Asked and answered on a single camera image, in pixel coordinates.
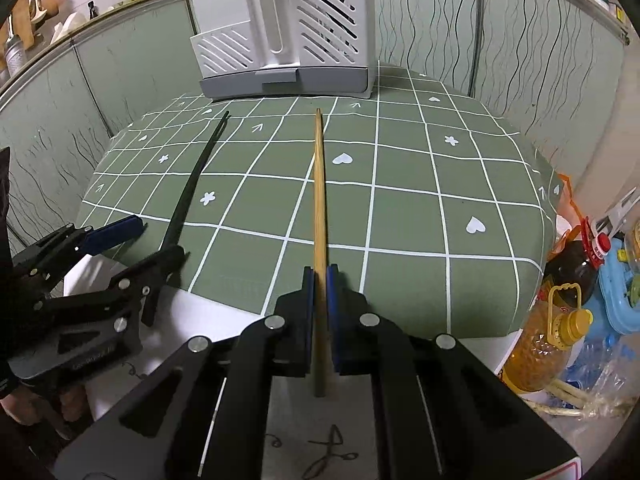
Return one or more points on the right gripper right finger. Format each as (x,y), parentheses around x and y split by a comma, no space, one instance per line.
(439,413)

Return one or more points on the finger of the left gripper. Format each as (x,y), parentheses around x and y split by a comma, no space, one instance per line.
(125,289)
(45,263)

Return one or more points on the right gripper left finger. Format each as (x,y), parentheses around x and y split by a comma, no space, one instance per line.
(203,413)

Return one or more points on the person left hand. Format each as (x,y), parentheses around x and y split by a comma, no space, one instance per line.
(61,411)

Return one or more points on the yellow cap oil bottle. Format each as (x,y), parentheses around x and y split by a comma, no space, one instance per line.
(555,324)

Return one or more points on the green checked tablecloth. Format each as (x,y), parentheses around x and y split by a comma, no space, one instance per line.
(437,211)

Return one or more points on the red cap dark bottle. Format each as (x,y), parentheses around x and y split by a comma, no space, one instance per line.
(570,277)

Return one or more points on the metal perforated utensil cup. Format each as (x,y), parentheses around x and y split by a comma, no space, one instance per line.
(15,54)

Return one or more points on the blue plastic toy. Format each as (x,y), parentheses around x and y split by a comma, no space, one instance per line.
(617,311)

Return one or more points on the dark soy sauce bottle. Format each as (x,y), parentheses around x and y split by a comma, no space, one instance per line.
(93,10)

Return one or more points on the white grey utensil holder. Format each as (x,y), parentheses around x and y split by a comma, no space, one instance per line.
(279,48)

